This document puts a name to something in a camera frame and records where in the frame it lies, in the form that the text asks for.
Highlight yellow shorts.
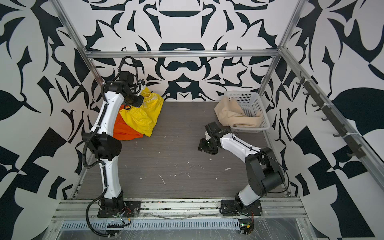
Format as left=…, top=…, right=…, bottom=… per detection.
left=119, top=87, right=164, bottom=137

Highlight orange shorts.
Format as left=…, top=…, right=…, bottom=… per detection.
left=113, top=112, right=143, bottom=141

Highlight beige shorts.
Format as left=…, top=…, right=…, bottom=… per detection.
left=214, top=97, right=263, bottom=128

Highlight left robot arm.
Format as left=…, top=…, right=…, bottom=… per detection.
left=82, top=71, right=146, bottom=211

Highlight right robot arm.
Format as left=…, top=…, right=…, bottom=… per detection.
left=198, top=133, right=286, bottom=208

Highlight white laundry basket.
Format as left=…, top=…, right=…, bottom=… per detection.
left=224, top=91, right=271, bottom=133

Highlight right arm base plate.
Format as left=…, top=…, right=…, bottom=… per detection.
left=219, top=200, right=263, bottom=217

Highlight black corrugated cable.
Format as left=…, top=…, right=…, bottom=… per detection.
left=85, top=188, right=133, bottom=238

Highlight aluminium cage frame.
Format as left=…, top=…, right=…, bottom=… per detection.
left=49, top=0, right=384, bottom=193

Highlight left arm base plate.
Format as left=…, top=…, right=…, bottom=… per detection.
left=97, top=201, right=142, bottom=218

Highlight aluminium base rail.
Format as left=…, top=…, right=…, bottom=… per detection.
left=52, top=197, right=308, bottom=221

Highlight white slotted cable duct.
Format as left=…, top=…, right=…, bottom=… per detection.
left=61, top=219, right=241, bottom=231

